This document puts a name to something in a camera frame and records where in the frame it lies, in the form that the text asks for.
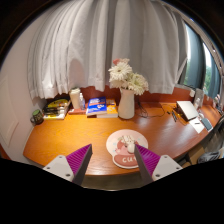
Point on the cream tumbler with lid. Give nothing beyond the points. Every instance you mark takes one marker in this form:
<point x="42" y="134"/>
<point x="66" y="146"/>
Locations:
<point x="74" y="98"/>

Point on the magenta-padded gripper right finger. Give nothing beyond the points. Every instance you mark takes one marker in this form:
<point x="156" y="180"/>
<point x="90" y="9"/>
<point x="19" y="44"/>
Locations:
<point x="164" y="166"/>

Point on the pink cartoon mouse pad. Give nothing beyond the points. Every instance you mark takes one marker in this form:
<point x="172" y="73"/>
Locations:
<point x="118" y="146"/>

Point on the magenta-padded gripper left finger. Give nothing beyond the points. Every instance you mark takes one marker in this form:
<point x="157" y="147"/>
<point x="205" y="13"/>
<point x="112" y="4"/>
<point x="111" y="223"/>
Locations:
<point x="61" y="166"/>

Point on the silver laptop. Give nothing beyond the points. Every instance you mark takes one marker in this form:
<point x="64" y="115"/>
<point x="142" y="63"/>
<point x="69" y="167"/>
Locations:
<point x="187" y="110"/>

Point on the white computer mouse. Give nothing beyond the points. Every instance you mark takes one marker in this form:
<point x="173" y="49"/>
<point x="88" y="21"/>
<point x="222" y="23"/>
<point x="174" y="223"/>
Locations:
<point x="131" y="148"/>

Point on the cardboard box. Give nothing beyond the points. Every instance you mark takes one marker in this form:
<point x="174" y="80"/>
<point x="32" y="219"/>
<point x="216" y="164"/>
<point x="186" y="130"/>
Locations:
<point x="195" y="155"/>

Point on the clear spray bottle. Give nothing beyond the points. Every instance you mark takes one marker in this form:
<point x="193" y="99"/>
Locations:
<point x="82" y="102"/>

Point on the yellow and black book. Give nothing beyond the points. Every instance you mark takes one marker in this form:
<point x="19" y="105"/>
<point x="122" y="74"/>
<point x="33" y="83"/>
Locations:
<point x="57" y="102"/>

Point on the dark mug with green inside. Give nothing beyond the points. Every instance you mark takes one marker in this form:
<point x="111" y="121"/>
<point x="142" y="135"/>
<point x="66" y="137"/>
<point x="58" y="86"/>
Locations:
<point x="37" y="117"/>

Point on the window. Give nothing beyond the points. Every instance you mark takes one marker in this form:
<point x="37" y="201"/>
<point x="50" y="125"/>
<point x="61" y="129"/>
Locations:
<point x="203" y="66"/>

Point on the red-brown book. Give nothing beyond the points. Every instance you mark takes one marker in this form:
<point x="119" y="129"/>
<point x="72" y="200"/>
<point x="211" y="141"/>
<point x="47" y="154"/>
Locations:
<point x="76" y="111"/>

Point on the yellow and white book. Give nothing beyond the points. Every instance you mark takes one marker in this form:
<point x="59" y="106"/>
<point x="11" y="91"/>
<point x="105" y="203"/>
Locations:
<point x="53" y="116"/>

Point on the thick black book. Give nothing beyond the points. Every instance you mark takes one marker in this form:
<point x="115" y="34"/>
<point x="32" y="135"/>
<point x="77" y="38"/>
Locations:
<point x="54" y="112"/>

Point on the white curtain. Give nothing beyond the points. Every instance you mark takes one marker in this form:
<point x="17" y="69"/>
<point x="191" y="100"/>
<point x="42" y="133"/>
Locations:
<point x="106" y="43"/>

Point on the orange book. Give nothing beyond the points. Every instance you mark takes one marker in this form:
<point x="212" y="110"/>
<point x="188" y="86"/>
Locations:
<point x="112" y="108"/>

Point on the white ceramic vase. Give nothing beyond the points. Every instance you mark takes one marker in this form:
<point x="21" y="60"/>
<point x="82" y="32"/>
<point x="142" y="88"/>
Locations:
<point x="126" y="105"/>

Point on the thin black book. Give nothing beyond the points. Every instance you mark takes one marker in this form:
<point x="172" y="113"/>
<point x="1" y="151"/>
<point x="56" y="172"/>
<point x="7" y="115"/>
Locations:
<point x="55" y="108"/>

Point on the white flower bouquet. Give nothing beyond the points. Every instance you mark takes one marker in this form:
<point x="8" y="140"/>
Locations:
<point x="125" y="75"/>

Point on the blue book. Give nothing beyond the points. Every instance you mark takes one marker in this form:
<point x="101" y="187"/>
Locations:
<point x="96" y="106"/>

